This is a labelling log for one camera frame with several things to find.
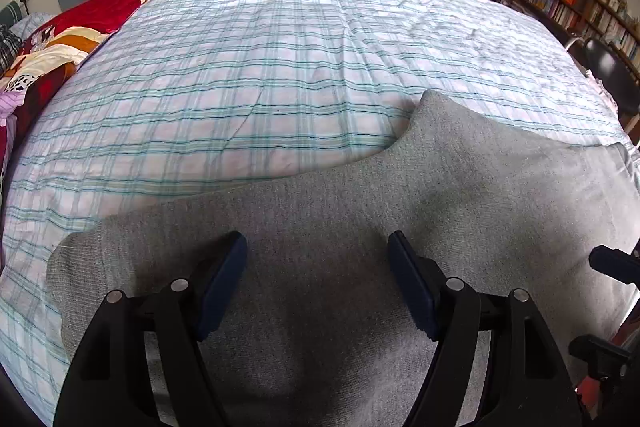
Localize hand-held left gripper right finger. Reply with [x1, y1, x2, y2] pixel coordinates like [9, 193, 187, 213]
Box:
[387, 230, 583, 427]

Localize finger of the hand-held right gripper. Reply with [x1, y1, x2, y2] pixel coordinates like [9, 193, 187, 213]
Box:
[588, 244, 640, 291]
[569, 334, 632, 386]

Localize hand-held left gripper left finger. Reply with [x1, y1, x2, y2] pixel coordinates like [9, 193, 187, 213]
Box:
[52, 230, 249, 427]

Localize grey sweat pants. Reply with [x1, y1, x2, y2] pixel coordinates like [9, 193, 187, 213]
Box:
[46, 89, 640, 427]

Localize pale pink garment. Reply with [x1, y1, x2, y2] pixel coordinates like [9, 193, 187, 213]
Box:
[585, 74, 621, 108]

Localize black chair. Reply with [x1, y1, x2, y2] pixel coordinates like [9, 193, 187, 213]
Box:
[565, 34, 640, 118]

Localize bed with plaid sheet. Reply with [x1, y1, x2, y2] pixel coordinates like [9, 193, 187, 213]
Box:
[0, 0, 640, 427]

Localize red floral quilt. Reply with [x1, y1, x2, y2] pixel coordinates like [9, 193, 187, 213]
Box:
[0, 0, 151, 168]

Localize dark plaid pillow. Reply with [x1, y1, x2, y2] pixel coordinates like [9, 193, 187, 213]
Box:
[0, 24, 26, 72]

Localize light blue pillow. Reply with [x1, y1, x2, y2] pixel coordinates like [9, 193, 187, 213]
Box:
[10, 13, 57, 38]

